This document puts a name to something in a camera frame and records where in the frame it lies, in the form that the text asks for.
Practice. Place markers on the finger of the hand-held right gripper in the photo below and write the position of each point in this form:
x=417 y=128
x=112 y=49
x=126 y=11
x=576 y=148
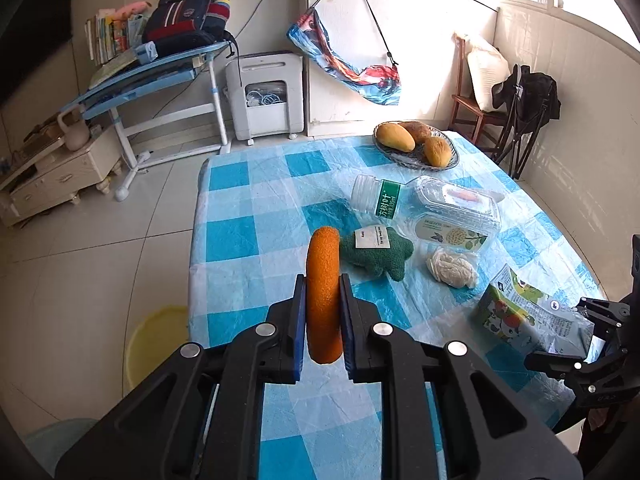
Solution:
x=552 y=364
x=595 y=306

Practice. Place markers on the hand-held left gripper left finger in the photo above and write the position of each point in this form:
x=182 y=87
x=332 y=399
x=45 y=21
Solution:
x=299 y=330

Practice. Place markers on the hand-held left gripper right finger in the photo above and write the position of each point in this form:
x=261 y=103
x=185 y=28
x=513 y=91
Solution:
x=347 y=330

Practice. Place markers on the green white drink carton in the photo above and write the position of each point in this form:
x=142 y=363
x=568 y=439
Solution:
x=525 y=317

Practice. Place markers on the orange carrot plush toy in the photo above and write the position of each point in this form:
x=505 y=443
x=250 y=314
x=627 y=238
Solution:
x=324 y=280

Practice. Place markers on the yellow plastic basin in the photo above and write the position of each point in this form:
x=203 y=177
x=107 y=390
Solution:
x=150 y=345

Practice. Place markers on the blue white checkered tablecloth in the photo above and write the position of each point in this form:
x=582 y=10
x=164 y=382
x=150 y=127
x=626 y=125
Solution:
x=250 y=240

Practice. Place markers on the white crumpled bag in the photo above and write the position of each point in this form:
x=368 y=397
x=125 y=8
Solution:
x=452 y=267

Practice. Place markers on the clear bottle with green label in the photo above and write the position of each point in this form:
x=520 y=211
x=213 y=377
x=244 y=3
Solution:
x=380 y=197

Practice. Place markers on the clear plastic box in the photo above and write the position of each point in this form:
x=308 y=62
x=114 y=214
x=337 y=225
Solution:
x=450 y=210

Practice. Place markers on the brown mango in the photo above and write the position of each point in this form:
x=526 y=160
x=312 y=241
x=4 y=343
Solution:
x=421 y=131

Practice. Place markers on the black folding chair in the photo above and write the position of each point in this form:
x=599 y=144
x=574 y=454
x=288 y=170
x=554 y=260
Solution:
x=537 y=95

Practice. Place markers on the brown wooden chair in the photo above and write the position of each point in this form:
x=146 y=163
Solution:
x=470 y=115

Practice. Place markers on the black cap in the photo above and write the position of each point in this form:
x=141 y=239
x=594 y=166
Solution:
x=505 y=92

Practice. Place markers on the white pillow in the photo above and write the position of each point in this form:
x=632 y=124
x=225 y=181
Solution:
x=485 y=72

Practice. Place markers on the white air purifier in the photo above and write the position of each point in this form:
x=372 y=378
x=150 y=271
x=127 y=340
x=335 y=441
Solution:
x=265 y=70

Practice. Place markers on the colourful printed hanging bag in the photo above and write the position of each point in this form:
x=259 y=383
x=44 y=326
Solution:
x=350 y=62

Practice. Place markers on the cream television stand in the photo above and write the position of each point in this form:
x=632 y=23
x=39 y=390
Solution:
x=55 y=177

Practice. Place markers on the blue white study desk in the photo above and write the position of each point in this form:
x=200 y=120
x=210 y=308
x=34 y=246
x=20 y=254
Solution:
x=150 y=76

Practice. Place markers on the beige kettlebell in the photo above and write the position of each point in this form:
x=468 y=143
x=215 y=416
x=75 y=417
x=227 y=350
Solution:
x=75 y=134

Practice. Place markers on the white cabinet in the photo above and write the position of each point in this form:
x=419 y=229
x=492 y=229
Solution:
x=425 y=35

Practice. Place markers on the blue pencil sharpener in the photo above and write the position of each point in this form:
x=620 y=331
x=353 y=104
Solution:
x=149 y=52

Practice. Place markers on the brown cardboard box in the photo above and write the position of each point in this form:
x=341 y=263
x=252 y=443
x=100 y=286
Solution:
x=45 y=134

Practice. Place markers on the open book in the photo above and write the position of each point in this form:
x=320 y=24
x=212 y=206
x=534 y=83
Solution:
x=112 y=67

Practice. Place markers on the navy red backpack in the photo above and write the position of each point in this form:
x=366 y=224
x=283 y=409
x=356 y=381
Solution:
x=195 y=15

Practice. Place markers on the row of books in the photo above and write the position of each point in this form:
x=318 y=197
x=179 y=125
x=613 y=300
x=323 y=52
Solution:
x=107 y=35

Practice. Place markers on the pink plush toy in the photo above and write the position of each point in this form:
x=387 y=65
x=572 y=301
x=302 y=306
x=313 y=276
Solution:
x=131 y=8

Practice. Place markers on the black wall television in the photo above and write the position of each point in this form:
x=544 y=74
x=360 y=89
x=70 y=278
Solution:
x=35 y=25

